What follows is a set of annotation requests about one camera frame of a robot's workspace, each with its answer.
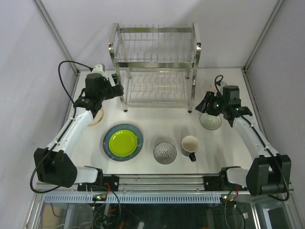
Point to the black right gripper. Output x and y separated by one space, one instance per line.
206 105

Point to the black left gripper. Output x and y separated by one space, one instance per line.
116 88

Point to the teal patterned white bowl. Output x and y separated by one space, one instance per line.
210 122

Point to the black mug cream inside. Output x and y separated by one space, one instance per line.
190 145

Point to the stainless steel dish rack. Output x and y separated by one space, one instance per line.
158 65

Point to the dark blue patterned bowl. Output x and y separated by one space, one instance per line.
165 153

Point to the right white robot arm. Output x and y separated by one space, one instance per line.
269 173

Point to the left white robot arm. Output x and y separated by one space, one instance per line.
53 164

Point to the pink ceramic mug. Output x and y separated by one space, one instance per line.
213 88

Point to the cream plate with floral print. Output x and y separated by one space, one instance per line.
99 116

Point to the blue glazed ceramic plate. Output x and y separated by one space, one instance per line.
117 128

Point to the lime green plate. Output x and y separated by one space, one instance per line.
123 143

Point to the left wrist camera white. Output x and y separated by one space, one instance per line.
99 68

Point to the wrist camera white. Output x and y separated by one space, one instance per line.
99 68
222 84

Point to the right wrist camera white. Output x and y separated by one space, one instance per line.
222 84

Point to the aluminium frame post right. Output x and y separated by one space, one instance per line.
271 19

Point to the aluminium frame post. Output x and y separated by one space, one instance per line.
271 19
42 10

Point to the aluminium front rail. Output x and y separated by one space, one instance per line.
98 182

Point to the aluminium frame post left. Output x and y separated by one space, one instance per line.
42 10

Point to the perforated cable tray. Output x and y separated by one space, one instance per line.
134 198

